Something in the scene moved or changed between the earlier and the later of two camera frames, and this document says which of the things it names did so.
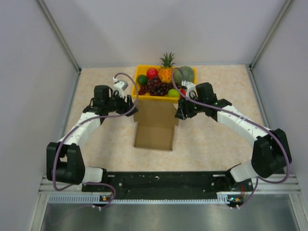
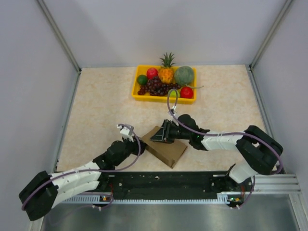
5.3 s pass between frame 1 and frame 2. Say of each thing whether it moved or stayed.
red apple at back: stayed
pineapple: stayed
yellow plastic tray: stayed
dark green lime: stayed
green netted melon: stayed
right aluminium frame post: stayed
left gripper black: moved
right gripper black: moved
